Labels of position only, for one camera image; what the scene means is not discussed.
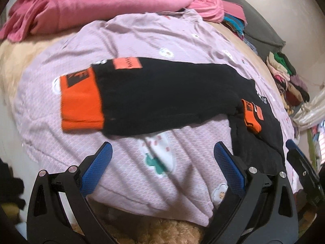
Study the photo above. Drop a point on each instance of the grey cushion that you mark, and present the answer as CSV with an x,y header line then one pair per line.
x,y
261,28

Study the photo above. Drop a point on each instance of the magenta garment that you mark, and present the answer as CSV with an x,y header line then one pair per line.
x,y
234,10

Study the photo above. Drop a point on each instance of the blue patterned cloth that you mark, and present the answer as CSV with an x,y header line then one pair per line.
x,y
250,45

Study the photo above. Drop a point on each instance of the dark cloth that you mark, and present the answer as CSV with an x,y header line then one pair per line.
x,y
10,188

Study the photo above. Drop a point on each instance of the pile of mixed clothes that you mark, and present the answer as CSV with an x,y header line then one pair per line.
x,y
287,81

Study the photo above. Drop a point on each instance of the beige plush blanket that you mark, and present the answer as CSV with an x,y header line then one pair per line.
x,y
15,56

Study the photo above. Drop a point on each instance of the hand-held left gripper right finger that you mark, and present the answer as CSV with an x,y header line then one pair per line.
x,y
228,169

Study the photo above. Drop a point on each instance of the pink knit garment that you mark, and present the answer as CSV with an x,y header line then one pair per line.
x,y
205,2

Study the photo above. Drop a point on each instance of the colourful striped clothes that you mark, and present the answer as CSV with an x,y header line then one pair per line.
x,y
234,25

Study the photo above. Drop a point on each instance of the white plastic bag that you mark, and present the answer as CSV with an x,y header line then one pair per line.
x,y
311,109

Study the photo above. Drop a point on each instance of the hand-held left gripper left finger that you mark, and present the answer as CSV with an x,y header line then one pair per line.
x,y
97,167

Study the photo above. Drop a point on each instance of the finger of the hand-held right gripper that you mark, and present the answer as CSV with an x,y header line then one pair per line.
x,y
303,165

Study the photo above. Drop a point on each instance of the black t-shirt with white letters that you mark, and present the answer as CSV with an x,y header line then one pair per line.
x,y
256,144

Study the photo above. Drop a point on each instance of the pink satin garment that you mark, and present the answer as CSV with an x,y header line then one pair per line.
x,y
88,2

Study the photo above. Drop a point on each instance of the lilac printed bed sheet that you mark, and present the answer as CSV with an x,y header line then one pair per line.
x,y
152,38

